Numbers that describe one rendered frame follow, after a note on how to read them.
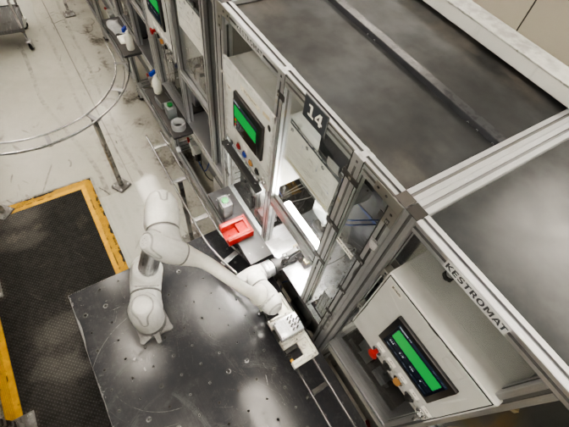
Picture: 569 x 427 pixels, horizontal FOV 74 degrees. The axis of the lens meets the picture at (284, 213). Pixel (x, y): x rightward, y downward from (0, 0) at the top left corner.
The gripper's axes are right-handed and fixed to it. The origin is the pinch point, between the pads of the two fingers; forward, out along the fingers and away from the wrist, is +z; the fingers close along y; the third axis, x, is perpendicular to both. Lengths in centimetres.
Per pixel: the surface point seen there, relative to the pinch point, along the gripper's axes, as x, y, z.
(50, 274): 112, -99, -140
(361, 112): -5, 100, 1
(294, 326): -30.5, -7.7, -25.2
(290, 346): -37, -17, -30
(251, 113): 36, 73, -15
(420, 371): -75, 60, -17
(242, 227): 31.1, -5.3, -21.2
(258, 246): 18.2, -9.5, -17.8
